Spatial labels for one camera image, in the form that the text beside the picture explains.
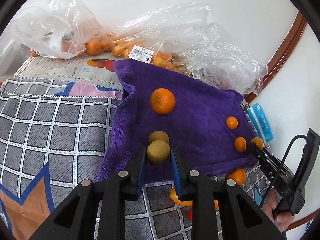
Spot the small kumquat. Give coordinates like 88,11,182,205
251,137,264,150

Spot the oval orange mango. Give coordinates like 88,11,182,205
166,187,220,210

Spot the right hand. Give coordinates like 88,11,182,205
261,188,296,234

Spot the small orange near towel edge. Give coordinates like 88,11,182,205
226,168,246,186

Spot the small red fruit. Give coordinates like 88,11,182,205
187,209,193,221

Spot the small mandarin lower right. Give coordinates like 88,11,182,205
233,137,247,153

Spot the small mandarin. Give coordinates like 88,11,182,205
233,137,247,153
226,116,238,130

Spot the blue tissue pack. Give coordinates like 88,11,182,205
246,103,274,144

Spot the small mandarin upper right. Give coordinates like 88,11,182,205
226,116,238,130

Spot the grey checked blanket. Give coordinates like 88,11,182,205
0,76,276,240

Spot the purple towel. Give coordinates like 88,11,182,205
98,60,257,180

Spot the large round orange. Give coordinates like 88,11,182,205
150,88,176,115

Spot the fruit-print woven mat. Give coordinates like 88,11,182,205
14,53,123,91

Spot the crumpled clear bag right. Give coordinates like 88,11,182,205
181,41,268,95

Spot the clear bag with barcode label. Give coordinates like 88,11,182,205
112,2,221,76

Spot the clear bag with oranges left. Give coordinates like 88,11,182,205
4,0,114,60

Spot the brown wooden door frame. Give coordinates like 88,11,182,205
243,11,308,104

